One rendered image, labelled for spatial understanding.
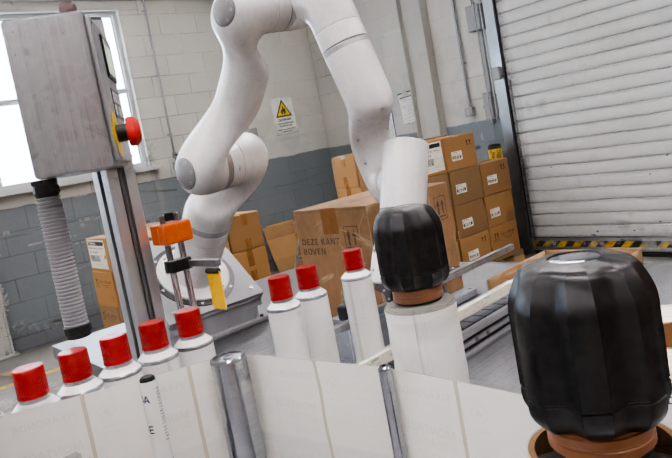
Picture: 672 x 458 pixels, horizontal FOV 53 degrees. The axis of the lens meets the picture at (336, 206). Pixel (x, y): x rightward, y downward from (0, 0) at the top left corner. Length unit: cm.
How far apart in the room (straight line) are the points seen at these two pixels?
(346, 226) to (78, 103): 79
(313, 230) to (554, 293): 123
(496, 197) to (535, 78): 106
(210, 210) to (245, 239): 301
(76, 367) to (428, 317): 40
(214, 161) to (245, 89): 17
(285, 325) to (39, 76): 47
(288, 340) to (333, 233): 57
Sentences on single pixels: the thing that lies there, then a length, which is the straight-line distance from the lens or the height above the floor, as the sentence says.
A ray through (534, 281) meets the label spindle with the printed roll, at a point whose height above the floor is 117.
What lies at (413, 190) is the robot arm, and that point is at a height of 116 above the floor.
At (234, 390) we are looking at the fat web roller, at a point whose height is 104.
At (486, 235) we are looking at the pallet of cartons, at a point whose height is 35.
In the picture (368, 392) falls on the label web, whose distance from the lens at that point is 64.
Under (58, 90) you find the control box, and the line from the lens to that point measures 88.
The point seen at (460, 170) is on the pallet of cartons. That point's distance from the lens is 504.
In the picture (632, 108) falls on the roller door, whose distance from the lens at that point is 539.
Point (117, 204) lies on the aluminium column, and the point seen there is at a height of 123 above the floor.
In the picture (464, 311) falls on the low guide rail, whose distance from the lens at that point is 131.
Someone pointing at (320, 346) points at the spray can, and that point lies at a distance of 106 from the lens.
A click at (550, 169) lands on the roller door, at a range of 582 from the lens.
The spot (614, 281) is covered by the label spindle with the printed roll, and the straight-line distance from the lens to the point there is 38.
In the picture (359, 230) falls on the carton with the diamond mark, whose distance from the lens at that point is 148.
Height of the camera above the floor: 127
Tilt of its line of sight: 5 degrees down
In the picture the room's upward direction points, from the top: 10 degrees counter-clockwise
